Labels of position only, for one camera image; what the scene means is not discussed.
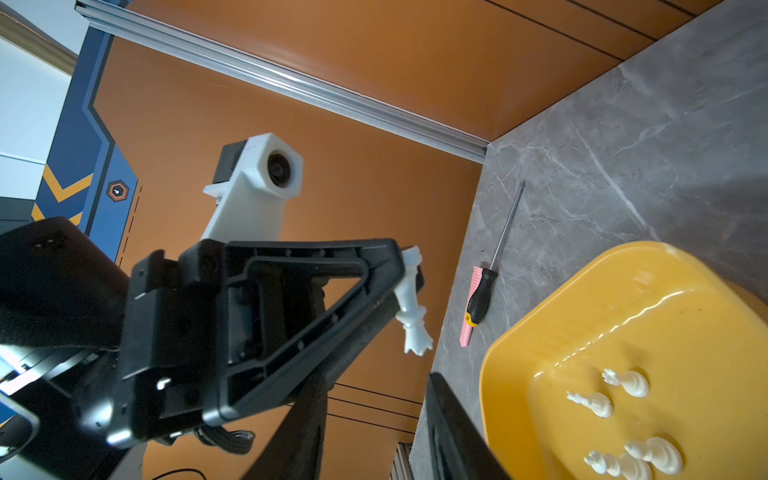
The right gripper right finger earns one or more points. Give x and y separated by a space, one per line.
457 450

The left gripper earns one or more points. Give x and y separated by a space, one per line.
284 308

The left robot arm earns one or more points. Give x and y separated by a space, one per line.
62 305

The yellow plastic tray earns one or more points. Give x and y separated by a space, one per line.
700 341

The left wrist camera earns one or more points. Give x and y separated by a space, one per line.
253 181

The white chess queen piece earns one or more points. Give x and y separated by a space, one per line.
411 314

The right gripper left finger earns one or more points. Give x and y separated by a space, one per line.
295 451

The white chess piece in tray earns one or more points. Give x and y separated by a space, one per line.
634 383

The yellow handled screwdriver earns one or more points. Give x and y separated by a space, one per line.
479 300

